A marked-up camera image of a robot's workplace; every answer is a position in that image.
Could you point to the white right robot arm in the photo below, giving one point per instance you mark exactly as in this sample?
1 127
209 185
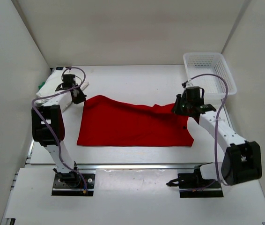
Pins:
242 159

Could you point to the aluminium rail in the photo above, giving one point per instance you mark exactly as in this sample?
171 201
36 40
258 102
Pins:
137 166

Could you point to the dark table label sticker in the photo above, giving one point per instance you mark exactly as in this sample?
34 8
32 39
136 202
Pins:
61 68

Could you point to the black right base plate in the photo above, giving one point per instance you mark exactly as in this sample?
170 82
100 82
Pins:
192 185

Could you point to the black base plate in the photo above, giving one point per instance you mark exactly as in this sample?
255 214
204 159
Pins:
192 185
71 184

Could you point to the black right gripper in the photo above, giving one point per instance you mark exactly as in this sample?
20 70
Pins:
176 109

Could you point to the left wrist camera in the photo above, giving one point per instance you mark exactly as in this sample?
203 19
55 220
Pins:
63 79

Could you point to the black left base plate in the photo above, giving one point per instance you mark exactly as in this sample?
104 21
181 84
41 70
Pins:
71 184

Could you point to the red t-shirt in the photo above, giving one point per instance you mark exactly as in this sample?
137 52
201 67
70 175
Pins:
107 122

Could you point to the white t-shirt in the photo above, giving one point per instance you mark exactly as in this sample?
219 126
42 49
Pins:
50 87

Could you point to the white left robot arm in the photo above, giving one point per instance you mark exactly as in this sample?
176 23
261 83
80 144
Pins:
48 127

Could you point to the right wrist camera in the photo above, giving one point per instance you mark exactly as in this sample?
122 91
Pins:
187 84

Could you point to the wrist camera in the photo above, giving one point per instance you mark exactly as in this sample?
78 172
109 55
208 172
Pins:
63 79
187 84

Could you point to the white plastic laundry basket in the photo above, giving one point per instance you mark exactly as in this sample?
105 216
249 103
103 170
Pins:
218 78

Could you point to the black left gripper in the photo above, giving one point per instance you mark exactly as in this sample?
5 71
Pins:
82 98

